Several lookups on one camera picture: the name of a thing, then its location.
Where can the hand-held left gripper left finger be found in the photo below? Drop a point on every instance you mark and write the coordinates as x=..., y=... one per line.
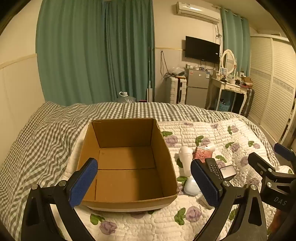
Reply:
x=83, y=185

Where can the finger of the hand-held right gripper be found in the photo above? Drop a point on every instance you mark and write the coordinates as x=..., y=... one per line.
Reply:
x=285, y=152
x=260, y=163

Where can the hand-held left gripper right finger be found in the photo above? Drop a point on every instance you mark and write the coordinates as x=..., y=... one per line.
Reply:
x=204, y=183

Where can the red rose print box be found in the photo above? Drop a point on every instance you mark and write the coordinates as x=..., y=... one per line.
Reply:
x=203, y=154

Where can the plain white plastic bottle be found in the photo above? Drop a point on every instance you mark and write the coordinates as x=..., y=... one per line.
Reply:
x=186, y=160

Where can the white bottle with red cap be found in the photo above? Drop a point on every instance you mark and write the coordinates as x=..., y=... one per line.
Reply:
x=211, y=146

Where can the brown cardboard box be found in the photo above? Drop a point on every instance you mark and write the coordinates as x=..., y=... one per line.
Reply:
x=127, y=162

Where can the white rounded case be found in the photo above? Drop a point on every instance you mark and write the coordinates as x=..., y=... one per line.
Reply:
x=192, y=187

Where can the black remote control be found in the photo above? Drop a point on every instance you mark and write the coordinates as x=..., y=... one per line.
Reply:
x=215, y=170

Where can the small grey square device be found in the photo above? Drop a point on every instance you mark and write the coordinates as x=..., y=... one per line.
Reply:
x=228, y=172

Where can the white floral quilt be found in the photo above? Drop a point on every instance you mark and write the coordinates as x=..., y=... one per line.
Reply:
x=185, y=132

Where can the white louvred wardrobe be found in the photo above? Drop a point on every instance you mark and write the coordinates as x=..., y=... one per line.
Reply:
x=270, y=88

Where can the blue basket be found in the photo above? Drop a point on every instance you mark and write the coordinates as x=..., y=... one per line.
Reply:
x=223, y=106

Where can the white dressing table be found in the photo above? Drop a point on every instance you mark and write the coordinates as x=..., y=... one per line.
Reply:
x=227, y=87

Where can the silver fridge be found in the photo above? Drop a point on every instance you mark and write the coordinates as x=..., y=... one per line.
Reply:
x=197, y=90

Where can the clear water jug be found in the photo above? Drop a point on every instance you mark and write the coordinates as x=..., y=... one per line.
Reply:
x=124, y=98

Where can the white mop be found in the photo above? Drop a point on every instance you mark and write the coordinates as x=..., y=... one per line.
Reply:
x=149, y=92

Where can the white oval mirror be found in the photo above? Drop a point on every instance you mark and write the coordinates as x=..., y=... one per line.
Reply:
x=229, y=61

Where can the clear plastic bag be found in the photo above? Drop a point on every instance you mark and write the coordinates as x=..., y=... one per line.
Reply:
x=177, y=71

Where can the light green curtain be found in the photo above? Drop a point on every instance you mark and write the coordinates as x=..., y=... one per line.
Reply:
x=233, y=34

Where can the wide green curtain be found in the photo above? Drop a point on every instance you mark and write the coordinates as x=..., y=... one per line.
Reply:
x=71, y=51

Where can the narrow green curtain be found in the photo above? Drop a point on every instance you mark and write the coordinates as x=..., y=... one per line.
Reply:
x=129, y=51

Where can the white air conditioner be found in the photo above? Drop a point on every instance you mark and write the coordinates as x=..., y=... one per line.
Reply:
x=196, y=11

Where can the black wall television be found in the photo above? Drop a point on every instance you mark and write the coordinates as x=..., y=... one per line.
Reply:
x=202, y=49

